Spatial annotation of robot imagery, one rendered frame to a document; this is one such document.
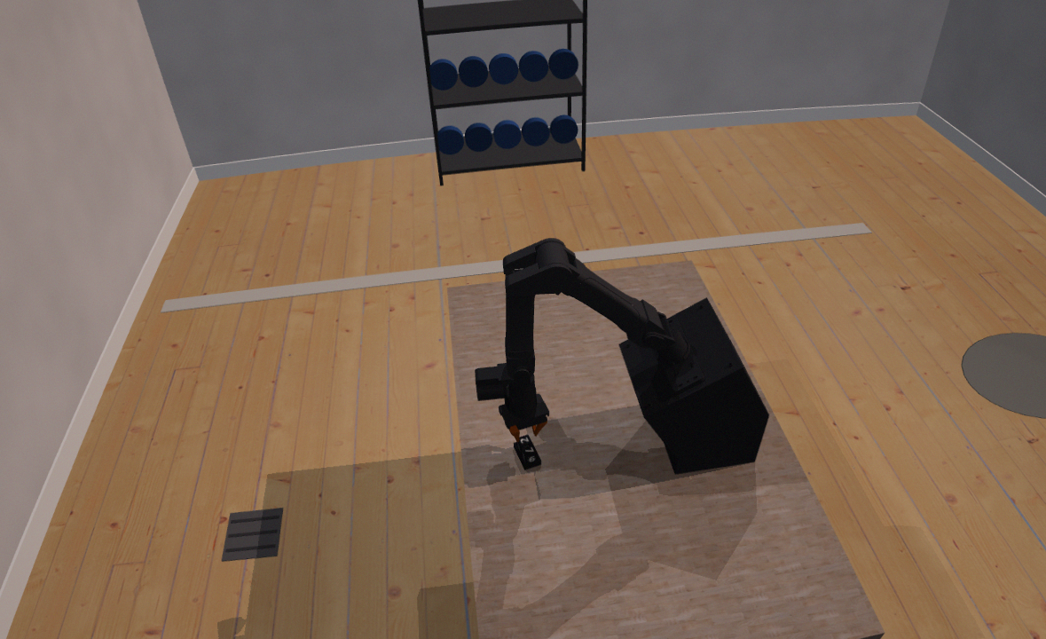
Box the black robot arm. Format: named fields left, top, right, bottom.
left=475, top=238, right=704, bottom=413

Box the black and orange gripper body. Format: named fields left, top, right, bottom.
left=499, top=394, right=549, bottom=430

